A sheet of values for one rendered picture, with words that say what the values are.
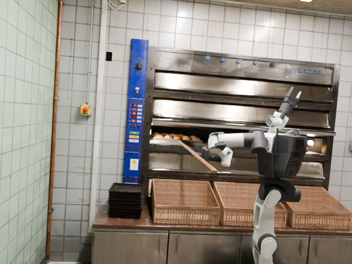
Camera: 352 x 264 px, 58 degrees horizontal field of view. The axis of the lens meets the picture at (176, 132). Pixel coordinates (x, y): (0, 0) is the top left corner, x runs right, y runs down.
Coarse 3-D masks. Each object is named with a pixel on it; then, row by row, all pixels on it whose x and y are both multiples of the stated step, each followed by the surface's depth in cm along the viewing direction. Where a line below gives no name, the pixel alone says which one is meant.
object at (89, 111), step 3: (81, 105) 287; (84, 105) 287; (87, 105) 287; (90, 105) 288; (81, 108) 287; (87, 108) 288; (90, 108) 288; (81, 111) 287; (87, 111) 288; (90, 111) 288; (81, 114) 287; (84, 114) 288; (87, 114) 288; (90, 114) 288
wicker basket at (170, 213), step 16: (160, 192) 301; (176, 192) 303; (192, 192) 305; (208, 192) 303; (160, 208) 296; (176, 208) 260; (192, 208) 261; (208, 208) 263; (192, 224) 262; (208, 224) 264
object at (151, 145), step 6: (150, 144) 303; (156, 144) 304; (162, 144) 309; (198, 150) 309; (234, 150) 313; (240, 150) 314; (246, 150) 314; (306, 156) 322; (312, 156) 323; (318, 156) 323; (324, 156) 324
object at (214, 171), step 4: (180, 140) 329; (184, 144) 295; (188, 148) 267; (192, 152) 243; (196, 156) 224; (200, 160) 209; (204, 160) 202; (204, 164) 194; (208, 164) 187; (208, 168) 182; (212, 168) 176; (212, 172) 173; (216, 172) 173
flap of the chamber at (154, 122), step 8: (152, 120) 287; (200, 128) 312; (208, 128) 307; (216, 128) 303; (224, 128) 299; (232, 128) 296; (240, 128) 297; (248, 128) 298; (264, 128) 300; (320, 136) 322; (328, 136) 317
